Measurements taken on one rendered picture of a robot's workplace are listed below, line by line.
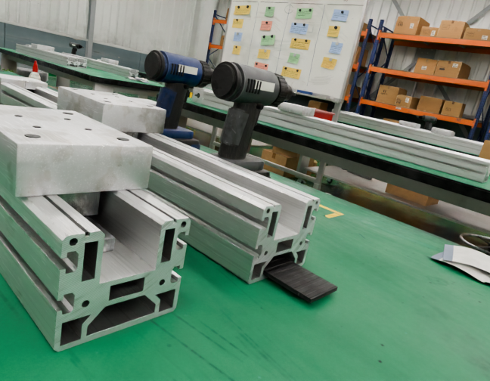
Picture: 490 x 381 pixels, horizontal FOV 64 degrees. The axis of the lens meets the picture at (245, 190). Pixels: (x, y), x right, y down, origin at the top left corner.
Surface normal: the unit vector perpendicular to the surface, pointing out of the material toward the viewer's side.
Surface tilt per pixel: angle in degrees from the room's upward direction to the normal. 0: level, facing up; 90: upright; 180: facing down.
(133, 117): 90
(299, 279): 0
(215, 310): 0
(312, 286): 0
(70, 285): 90
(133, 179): 90
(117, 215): 90
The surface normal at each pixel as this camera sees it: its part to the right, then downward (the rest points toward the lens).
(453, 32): -0.61, 0.11
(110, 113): 0.71, 0.32
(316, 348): 0.19, -0.95
